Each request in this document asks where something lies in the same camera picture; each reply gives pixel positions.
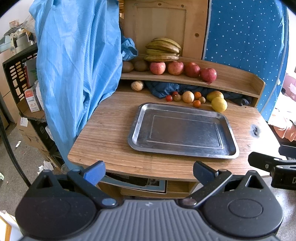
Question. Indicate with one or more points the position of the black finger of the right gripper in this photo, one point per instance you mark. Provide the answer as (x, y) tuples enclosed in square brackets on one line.
[(264, 162)]

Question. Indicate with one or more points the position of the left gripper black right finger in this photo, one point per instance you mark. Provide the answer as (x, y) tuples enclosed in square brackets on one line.
[(213, 181)]

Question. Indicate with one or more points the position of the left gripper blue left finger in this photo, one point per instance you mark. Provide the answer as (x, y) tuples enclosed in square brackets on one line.
[(85, 182)]

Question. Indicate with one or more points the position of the yellow lemon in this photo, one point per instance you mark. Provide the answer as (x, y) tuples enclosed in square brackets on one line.
[(219, 104)]

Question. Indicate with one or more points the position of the small orange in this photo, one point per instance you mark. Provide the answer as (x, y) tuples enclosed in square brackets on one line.
[(197, 104), (197, 95)]

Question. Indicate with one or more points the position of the small brown longan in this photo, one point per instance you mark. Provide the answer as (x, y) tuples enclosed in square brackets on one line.
[(202, 100)]

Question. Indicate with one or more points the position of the green-red pear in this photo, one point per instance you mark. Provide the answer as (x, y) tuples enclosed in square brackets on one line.
[(210, 96)]

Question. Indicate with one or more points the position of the beige round pepino melon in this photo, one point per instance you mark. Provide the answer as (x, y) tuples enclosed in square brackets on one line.
[(188, 97)]

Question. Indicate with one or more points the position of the brown mangosteen-like fruit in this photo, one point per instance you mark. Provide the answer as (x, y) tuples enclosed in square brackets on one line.
[(177, 97)]

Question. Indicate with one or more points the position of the striped pepino melon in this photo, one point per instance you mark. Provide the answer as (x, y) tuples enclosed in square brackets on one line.
[(137, 85)]

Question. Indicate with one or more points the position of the steel tray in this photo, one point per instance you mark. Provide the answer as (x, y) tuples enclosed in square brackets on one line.
[(177, 130)]

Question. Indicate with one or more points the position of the cardboard box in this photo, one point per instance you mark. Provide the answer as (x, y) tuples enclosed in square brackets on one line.
[(32, 127)]

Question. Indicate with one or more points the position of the wooden curved shelf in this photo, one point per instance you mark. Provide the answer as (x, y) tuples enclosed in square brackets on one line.
[(228, 79)]

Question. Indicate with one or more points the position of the white red carton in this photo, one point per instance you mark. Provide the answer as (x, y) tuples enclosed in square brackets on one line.
[(32, 101)]

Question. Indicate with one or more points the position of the dark blue jacket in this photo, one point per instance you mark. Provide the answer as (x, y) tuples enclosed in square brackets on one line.
[(162, 89)]

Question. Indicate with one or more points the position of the red apple, rightmost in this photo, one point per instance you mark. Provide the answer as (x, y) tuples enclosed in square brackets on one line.
[(208, 75)]

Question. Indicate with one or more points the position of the brown kiwi, left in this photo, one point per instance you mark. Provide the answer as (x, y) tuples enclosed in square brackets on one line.
[(127, 67)]

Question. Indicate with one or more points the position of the brown kiwi, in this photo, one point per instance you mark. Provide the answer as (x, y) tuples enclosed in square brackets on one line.
[(140, 65), (127, 67)]

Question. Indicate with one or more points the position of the pale red apple, leftmost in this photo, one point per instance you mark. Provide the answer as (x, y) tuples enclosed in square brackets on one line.
[(157, 68)]

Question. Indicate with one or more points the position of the brown kiwi, right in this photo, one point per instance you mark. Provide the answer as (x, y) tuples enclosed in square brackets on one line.
[(140, 65)]

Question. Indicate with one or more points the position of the blue polka-dot board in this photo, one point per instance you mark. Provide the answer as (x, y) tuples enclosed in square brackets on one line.
[(252, 36)]

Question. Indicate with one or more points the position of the light blue hanging garment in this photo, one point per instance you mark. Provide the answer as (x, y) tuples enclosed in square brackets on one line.
[(79, 62)]

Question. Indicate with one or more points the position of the black plastic crate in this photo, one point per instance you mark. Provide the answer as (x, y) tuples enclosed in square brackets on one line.
[(15, 73)]

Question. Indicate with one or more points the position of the banana bunch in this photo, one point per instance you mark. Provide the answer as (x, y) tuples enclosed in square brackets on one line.
[(162, 50)]

